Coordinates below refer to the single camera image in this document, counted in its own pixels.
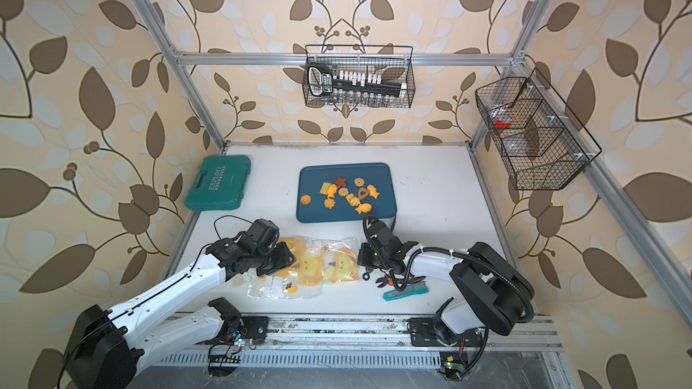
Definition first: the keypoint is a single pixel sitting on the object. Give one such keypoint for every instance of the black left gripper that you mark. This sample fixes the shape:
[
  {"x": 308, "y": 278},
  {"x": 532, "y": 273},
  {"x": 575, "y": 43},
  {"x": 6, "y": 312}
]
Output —
[{"x": 285, "y": 260}]

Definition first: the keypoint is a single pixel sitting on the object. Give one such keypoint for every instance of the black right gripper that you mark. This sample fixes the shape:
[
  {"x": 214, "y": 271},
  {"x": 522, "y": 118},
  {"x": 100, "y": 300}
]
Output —
[{"x": 362, "y": 256}]

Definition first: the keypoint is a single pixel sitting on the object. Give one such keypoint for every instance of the orange swirl cookie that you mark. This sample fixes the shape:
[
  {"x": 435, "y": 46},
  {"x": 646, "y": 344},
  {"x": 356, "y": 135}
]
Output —
[{"x": 305, "y": 200}]

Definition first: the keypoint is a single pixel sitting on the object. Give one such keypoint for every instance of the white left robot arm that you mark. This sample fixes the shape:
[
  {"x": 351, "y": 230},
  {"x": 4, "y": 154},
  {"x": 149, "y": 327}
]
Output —
[{"x": 109, "y": 347}]

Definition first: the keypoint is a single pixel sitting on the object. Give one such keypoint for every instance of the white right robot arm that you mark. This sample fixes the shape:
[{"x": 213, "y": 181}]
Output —
[{"x": 492, "y": 294}]

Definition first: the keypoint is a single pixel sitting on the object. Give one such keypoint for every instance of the orange black pliers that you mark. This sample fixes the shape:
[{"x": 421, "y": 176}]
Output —
[{"x": 398, "y": 285}]

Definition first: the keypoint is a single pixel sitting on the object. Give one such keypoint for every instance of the orange fish cookie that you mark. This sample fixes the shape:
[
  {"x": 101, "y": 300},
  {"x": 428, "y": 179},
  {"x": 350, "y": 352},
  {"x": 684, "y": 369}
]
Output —
[{"x": 363, "y": 208}]

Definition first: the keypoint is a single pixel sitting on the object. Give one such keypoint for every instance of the teal utility knife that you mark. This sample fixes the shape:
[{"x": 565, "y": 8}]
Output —
[{"x": 412, "y": 290}]

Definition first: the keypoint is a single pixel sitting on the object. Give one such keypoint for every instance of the stack of duck bags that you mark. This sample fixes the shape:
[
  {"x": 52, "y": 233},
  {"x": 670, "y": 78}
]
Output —
[{"x": 318, "y": 263}]

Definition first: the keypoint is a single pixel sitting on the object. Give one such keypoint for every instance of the green plastic tool case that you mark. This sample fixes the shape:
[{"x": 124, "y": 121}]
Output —
[{"x": 220, "y": 184}]

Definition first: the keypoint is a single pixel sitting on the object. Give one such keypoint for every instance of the dark blue tray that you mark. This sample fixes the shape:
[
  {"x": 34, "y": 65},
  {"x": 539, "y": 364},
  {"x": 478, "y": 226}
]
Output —
[{"x": 339, "y": 205}]

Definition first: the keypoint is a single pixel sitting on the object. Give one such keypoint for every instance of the brown star cookie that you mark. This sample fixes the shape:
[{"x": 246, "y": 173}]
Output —
[{"x": 340, "y": 181}]

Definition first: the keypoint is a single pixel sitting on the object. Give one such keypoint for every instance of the red item in basket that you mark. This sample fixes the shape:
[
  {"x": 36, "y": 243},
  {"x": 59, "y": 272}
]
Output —
[{"x": 502, "y": 122}]

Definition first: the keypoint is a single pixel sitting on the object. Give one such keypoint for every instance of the black socket set holder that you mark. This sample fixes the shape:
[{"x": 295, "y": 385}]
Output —
[{"x": 325, "y": 81}]

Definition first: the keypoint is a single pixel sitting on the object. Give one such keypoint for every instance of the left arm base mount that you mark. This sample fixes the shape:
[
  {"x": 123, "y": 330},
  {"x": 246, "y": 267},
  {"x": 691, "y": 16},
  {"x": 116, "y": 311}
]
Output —
[{"x": 236, "y": 334}]

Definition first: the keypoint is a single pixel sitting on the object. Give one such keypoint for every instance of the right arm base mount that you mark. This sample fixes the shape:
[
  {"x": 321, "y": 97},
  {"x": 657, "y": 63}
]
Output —
[{"x": 454, "y": 324}]

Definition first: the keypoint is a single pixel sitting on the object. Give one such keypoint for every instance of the black wire basket back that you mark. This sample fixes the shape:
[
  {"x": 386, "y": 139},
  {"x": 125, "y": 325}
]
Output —
[{"x": 394, "y": 61}]

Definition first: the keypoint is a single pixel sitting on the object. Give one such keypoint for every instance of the black wire basket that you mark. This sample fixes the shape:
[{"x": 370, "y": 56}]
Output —
[
  {"x": 548, "y": 144},
  {"x": 394, "y": 61}
]

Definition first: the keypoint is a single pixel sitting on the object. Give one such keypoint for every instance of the black wire basket right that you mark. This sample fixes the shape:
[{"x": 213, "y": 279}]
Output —
[{"x": 548, "y": 144}]

